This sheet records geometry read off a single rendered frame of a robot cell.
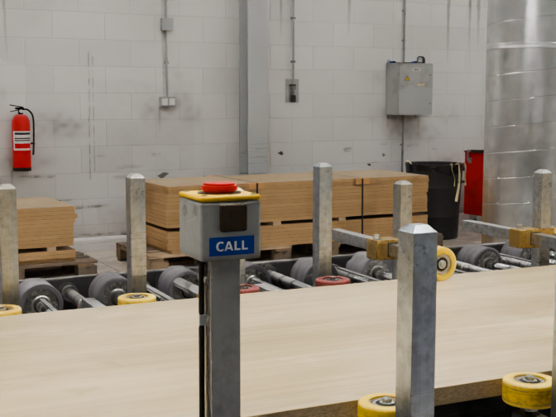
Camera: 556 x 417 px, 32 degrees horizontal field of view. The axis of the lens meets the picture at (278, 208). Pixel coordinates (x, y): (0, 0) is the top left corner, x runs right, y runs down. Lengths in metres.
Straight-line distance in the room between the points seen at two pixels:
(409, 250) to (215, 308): 0.26
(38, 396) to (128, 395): 0.13
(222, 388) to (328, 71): 8.37
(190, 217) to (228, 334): 0.14
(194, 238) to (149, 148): 7.59
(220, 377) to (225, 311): 0.07
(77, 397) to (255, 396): 0.25
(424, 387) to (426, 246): 0.18
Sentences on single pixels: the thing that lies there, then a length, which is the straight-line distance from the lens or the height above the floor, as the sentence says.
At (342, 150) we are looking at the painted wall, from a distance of 9.48.
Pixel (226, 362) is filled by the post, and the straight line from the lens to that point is 1.09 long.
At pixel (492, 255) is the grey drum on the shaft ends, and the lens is 3.14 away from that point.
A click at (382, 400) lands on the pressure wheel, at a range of 1.38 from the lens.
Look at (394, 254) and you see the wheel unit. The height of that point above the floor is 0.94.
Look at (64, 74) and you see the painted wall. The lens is 8.40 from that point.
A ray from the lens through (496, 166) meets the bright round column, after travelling 5.45.
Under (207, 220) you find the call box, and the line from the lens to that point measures 1.03.
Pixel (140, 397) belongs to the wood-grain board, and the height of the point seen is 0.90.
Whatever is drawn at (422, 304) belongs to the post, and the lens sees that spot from 1.20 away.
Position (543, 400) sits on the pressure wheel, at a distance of 1.49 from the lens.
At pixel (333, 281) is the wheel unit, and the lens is 2.23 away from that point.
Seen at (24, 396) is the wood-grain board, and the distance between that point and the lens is 1.46.
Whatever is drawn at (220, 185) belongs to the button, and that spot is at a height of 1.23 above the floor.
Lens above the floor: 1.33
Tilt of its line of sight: 7 degrees down
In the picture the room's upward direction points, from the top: straight up
